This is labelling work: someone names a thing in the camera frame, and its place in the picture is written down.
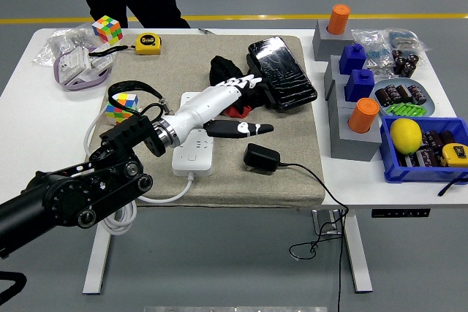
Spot blue square peg block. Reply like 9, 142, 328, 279
339, 43, 367, 75
344, 69, 376, 104

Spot black and red cloth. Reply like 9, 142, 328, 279
209, 55, 273, 118

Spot dark capacitor cluster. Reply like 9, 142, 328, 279
391, 47, 420, 78

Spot black power adapter with cord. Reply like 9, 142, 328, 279
243, 142, 350, 312

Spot white power strip with cable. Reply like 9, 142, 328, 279
83, 91, 216, 237

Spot yellow tape measure black strap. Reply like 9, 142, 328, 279
437, 142, 468, 198
88, 32, 162, 58

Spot silver metal bracket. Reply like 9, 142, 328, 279
311, 209, 344, 235

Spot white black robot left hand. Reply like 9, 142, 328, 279
162, 74, 275, 148

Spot orange cylinder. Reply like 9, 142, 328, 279
347, 98, 380, 134
326, 4, 351, 35

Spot clear bag of blue parts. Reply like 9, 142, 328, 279
385, 28, 431, 53

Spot purple plastic tray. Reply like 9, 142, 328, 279
53, 47, 113, 92

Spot clear bag of small parts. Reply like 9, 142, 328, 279
351, 28, 394, 70

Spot white plastic connector block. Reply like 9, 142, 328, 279
58, 47, 91, 85

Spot light blue plate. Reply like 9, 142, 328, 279
372, 78, 437, 118

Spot clear plastic bags with parts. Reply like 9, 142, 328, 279
33, 23, 107, 68

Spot black phone stand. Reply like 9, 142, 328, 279
246, 54, 279, 108

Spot blue plastic bin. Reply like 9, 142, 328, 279
379, 116, 468, 184

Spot black smartphone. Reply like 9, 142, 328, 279
247, 36, 318, 110

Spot black table control panel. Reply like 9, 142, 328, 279
371, 208, 431, 218

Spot colourful puzzle cube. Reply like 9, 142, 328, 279
91, 15, 124, 45
105, 92, 140, 125

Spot green small parts pile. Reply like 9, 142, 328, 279
386, 102, 428, 118

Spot large grey block with hole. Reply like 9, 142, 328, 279
328, 105, 382, 162

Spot black curved bar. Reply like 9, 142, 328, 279
0, 270, 29, 304

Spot yellow lemon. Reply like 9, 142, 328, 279
389, 118, 423, 156

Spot grey-brown fabric mat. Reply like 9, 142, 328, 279
83, 34, 325, 209

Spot dark capacitors pile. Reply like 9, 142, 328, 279
396, 129, 456, 169

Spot white table leg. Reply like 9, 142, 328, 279
82, 216, 115, 295
341, 209, 374, 294

